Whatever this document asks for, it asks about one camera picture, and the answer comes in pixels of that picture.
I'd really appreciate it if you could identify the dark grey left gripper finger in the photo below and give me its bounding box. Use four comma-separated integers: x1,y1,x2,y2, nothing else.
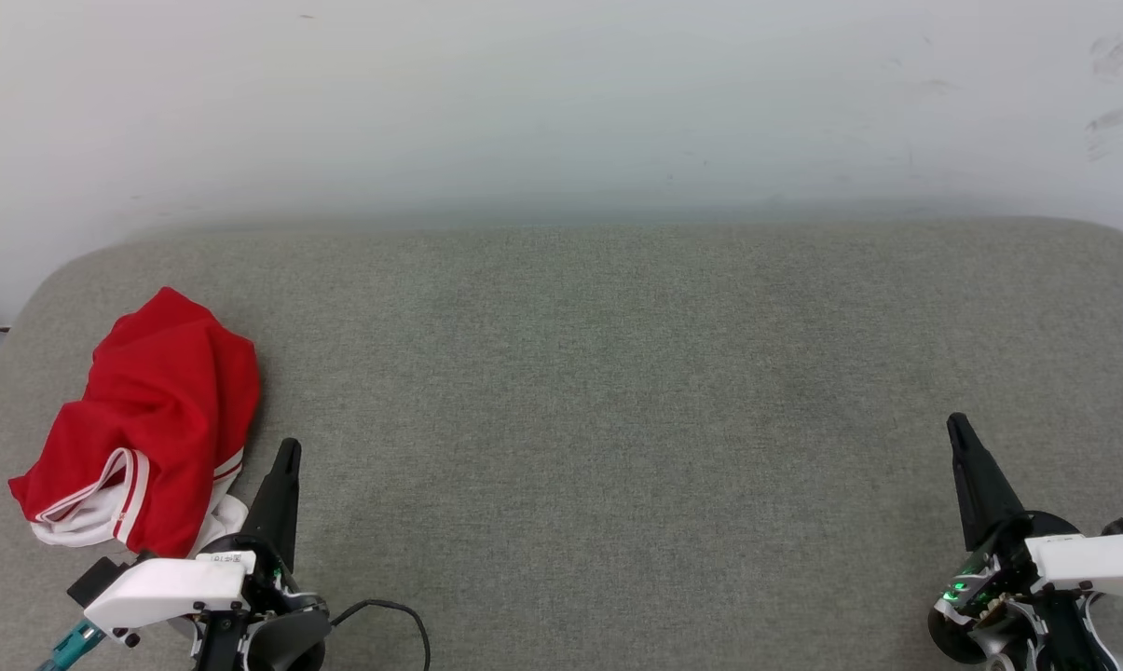
241,438,303,572

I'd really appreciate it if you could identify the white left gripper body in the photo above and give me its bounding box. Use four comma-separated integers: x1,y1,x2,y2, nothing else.
84,533,294,637

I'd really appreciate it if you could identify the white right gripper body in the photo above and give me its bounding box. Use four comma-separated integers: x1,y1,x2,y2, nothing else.
943,511,1123,612

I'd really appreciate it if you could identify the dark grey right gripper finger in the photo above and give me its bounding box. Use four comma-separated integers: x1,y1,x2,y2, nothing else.
947,413,1028,552

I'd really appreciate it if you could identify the red white basketball jersey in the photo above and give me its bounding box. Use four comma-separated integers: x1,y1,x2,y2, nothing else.
8,287,262,558

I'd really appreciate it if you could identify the grey fabric sofa cushion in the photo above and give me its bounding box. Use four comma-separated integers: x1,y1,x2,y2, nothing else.
0,219,1123,671

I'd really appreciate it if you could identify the teal left camera plug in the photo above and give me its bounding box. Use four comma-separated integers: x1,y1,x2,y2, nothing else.
37,620,106,671

